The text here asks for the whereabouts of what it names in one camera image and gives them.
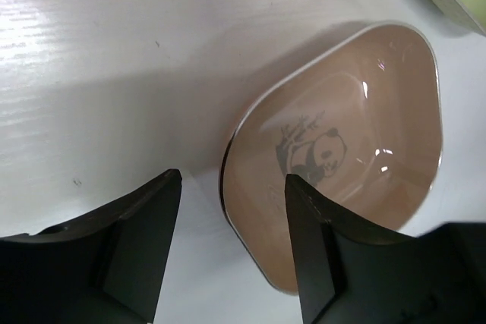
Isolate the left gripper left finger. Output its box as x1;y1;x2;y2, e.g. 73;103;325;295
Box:
1;169;182;323

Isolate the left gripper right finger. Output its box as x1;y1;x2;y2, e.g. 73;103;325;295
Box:
285;175;485;323

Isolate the pink square panda plate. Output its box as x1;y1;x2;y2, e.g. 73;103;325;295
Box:
219;22;443;294

